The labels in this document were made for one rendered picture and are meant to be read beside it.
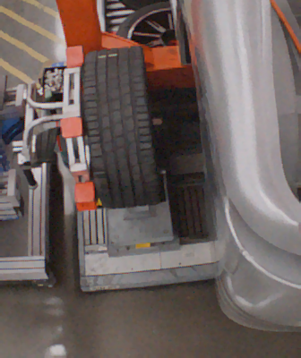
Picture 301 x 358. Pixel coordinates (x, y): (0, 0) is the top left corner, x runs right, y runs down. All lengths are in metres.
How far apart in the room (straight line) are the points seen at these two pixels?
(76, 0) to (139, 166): 0.81
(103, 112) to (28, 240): 1.07
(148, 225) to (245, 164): 1.59
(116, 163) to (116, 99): 0.23
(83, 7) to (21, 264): 1.28
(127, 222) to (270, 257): 1.52
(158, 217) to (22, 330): 0.94
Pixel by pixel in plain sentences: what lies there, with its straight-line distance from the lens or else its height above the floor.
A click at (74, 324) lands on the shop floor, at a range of 2.97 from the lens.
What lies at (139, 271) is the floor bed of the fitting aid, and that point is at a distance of 3.02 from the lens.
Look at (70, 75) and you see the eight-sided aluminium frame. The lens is 2.32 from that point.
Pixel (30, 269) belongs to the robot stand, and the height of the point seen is 0.23.
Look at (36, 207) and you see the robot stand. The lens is 3.05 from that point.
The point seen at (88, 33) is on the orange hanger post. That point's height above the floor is 0.98.
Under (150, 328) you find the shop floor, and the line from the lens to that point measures 2.91.
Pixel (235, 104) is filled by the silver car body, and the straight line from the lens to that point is 1.43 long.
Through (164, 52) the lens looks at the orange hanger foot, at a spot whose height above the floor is 0.68.
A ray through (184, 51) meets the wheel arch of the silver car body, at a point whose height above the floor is 0.82.
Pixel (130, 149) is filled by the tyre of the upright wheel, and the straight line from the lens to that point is 2.13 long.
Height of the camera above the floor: 2.76
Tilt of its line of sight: 55 degrees down
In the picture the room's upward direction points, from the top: 8 degrees counter-clockwise
